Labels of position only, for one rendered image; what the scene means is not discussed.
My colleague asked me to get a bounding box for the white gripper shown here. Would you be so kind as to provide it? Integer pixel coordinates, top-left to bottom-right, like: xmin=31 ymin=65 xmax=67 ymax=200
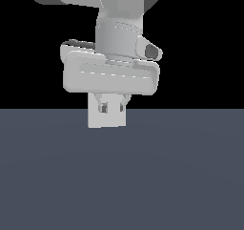
xmin=59 ymin=39 xmax=161 ymax=115

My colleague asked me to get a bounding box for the white rectangular block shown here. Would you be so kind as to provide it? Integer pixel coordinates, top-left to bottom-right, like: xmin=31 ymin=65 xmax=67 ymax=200
xmin=87 ymin=92 xmax=128 ymax=129

